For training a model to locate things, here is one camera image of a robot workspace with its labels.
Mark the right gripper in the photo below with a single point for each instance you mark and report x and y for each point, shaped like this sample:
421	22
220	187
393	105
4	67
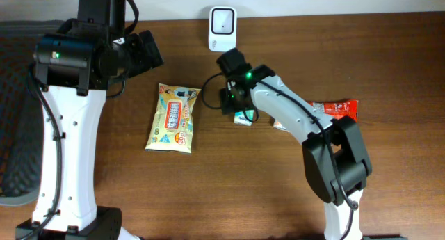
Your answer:
229	101

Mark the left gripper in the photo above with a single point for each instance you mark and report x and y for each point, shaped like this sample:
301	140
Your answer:
145	59

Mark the green tissue pack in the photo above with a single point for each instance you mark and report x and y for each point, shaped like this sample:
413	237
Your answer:
244	117

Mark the orange tissue pack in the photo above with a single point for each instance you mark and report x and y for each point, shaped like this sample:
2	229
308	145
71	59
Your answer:
279	126

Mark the yellow wet wipes pack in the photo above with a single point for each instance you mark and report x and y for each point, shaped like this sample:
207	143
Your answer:
172	126

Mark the red snack bag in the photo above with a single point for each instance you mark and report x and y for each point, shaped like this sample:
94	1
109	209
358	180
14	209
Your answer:
338	109

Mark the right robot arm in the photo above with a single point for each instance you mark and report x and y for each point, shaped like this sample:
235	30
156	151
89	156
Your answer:
335	158

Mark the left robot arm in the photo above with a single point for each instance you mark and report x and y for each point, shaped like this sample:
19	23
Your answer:
71	73

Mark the white barcode scanner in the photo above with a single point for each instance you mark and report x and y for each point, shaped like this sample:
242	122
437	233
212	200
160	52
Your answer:
222	28

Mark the grey plastic mesh basket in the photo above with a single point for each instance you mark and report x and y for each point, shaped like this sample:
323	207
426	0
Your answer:
21	113

